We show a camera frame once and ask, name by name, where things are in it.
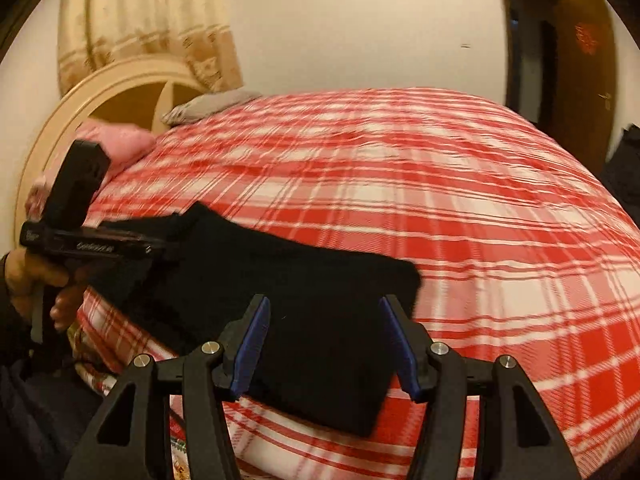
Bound person's left hand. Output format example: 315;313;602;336
3;248;103;332

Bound pink folded quilt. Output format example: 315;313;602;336
24;118;156;226

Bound beige patterned curtain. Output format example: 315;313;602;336
58;0;243;93

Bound black pants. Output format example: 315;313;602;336
93;204;421;437

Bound grey striped pillow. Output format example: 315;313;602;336
160;89;262;127

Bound cream wooden headboard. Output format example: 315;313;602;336
13;54;207;240

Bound black bag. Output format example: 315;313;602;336
601;124;640;206

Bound red plaid bed sheet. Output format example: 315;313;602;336
89;88;639;476

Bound brown wooden door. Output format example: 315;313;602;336
549;0;617;174

